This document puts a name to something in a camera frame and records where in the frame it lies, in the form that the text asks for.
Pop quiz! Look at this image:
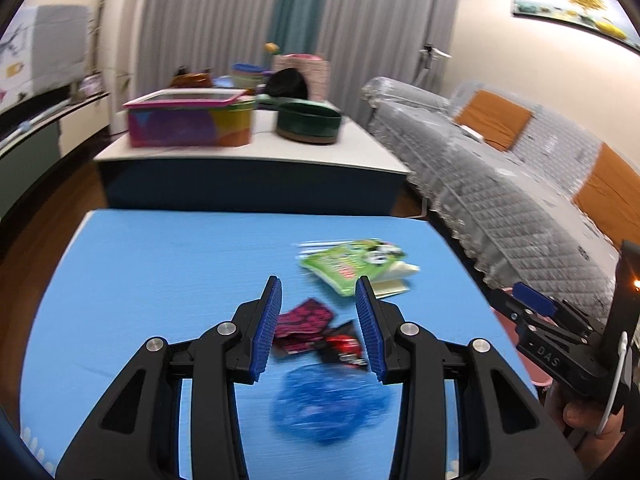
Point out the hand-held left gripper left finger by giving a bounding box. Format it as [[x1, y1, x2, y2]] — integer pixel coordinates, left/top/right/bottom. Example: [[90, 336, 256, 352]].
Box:
[[55, 275, 283, 480]]

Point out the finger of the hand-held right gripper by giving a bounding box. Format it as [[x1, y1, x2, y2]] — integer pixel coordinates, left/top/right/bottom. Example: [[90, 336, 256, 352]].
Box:
[[491, 287, 536, 327], [512, 282, 559, 319]]

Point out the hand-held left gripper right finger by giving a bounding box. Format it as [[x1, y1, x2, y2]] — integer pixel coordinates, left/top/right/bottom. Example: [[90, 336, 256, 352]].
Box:
[[354, 275, 586, 480]]

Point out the red snack wrapper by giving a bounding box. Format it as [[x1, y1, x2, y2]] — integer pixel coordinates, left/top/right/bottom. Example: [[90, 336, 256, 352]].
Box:
[[320, 320, 372, 372]]

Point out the pink black snack wrapper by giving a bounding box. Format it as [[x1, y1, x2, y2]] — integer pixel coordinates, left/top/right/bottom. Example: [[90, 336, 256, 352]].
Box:
[[271, 298, 335, 357]]

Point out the pale yellow packet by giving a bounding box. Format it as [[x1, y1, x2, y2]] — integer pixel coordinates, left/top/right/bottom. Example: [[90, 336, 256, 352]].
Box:
[[374, 262, 422, 300]]

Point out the green snack packet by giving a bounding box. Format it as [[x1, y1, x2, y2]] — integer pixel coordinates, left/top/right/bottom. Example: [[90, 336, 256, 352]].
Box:
[[299, 239, 422, 297]]

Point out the blue plastic bag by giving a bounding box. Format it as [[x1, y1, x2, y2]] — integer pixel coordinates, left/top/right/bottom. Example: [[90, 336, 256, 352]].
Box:
[[271, 364, 394, 444]]

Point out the person's right hand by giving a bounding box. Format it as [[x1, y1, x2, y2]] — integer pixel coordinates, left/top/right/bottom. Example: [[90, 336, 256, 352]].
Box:
[[547, 385, 627, 467]]

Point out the blue printed table mat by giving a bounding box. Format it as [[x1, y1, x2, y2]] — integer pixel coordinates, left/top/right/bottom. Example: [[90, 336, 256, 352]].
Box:
[[19, 208, 542, 480]]

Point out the grey quilted sofa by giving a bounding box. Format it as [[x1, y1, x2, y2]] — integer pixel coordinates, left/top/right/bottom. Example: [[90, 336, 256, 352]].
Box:
[[361, 76, 640, 313]]

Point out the orange cushion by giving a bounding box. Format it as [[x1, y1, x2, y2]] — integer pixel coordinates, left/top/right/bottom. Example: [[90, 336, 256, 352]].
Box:
[[452, 89, 534, 152], [572, 142, 640, 267]]

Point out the white top coffee table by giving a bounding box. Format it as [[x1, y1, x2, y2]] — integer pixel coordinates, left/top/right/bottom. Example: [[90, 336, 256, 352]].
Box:
[[93, 107, 412, 216]]

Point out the dark green round basin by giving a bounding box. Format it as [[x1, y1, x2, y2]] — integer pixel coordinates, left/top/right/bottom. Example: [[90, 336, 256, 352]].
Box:
[[276, 100, 344, 145]]

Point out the colourful rectangular box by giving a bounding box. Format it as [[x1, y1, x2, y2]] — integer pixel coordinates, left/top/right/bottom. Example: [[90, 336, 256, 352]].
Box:
[[122, 88, 257, 149]]

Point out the black hat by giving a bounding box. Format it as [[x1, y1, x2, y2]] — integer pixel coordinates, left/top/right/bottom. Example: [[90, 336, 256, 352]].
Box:
[[263, 67, 310, 101]]

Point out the stack of coloured bowls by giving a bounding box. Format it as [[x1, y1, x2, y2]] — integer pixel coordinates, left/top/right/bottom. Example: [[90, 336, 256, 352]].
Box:
[[232, 62, 266, 94]]

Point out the white floor stand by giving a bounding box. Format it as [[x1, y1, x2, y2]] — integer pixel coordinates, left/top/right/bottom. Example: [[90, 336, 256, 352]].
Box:
[[418, 42, 452, 87]]

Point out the brown toy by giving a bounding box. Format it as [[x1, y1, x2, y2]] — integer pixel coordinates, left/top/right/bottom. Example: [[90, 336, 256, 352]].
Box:
[[169, 67, 214, 90]]

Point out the pink woven basket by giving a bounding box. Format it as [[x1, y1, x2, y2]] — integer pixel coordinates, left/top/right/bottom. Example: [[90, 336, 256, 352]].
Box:
[[272, 53, 330, 104]]

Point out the television cabinet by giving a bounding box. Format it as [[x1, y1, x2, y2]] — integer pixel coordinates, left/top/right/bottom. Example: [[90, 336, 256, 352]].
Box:
[[0, 90, 112, 222]]

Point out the grey curtain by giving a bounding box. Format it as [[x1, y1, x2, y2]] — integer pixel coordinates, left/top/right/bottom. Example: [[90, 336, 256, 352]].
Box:
[[315, 0, 464, 122], [134, 0, 287, 112]]

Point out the black television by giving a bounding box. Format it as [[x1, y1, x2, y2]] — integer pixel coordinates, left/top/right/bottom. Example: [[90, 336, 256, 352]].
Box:
[[0, 85, 77, 147]]

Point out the teal curtain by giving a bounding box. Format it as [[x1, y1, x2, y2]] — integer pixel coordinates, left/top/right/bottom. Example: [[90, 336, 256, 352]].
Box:
[[272, 0, 329, 57]]

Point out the grey cloth television cover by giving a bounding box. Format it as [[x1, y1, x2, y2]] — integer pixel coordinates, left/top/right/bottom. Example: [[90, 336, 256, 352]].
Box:
[[0, 5, 92, 112]]

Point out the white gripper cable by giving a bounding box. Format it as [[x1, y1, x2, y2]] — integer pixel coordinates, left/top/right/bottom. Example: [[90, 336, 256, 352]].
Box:
[[596, 331, 629, 437]]

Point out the framed wall picture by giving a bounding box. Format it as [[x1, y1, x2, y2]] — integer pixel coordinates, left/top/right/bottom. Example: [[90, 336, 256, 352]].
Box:
[[511, 0, 640, 54]]

